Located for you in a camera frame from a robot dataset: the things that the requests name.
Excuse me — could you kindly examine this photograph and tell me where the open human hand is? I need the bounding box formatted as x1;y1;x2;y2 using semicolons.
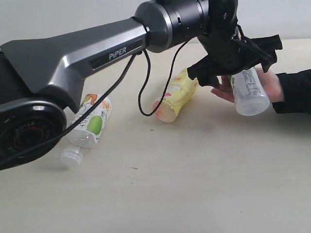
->
210;67;285;104

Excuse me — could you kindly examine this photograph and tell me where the white green capped bottle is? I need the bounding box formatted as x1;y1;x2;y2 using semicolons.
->
229;67;270;116

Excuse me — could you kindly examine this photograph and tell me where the yellow drink bottle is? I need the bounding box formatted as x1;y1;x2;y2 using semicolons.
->
155;68;199;123

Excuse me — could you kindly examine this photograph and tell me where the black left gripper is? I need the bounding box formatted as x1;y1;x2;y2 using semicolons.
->
187;26;282;87

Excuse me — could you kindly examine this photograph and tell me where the black sleeved forearm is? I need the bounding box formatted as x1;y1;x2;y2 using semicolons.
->
272;69;311;115

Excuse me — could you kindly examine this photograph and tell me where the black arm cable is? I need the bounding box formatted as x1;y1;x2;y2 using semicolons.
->
0;40;190;166

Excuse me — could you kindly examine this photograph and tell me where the white bottle green apple label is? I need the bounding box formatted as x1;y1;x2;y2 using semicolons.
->
60;97;112;166

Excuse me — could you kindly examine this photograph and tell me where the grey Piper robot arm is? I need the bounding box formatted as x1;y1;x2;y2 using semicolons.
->
0;0;283;170

